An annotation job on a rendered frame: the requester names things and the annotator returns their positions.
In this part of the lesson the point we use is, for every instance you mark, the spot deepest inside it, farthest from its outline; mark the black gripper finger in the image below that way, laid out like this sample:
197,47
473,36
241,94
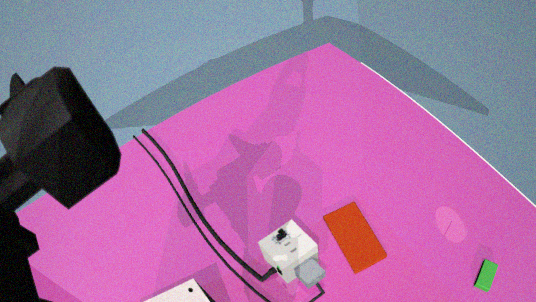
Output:
16,86

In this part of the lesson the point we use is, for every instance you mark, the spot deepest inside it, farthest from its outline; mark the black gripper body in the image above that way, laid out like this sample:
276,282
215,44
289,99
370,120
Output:
56,140

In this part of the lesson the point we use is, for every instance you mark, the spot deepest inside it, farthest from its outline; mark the green rectangular block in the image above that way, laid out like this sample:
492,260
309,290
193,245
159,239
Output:
486,275

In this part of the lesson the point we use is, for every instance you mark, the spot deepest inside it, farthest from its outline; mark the orange rectangular box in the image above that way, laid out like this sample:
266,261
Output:
355,237

